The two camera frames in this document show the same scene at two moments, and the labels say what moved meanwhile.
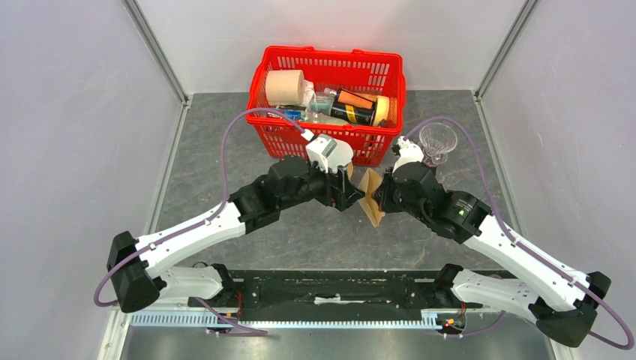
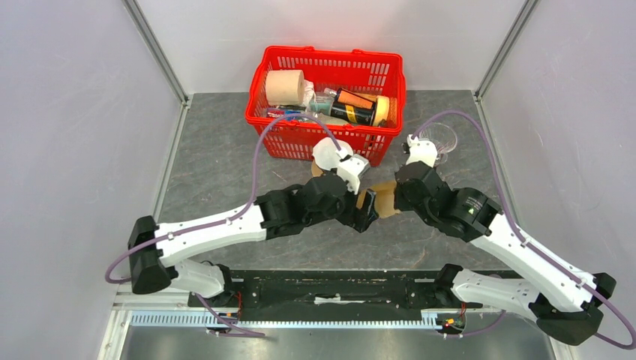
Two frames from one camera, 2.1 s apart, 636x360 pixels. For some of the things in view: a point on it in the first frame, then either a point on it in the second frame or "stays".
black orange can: [354, 108] stays
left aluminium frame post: [148, 35] stays
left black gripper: [339, 198] to [359, 219]
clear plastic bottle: [322, 102] stays
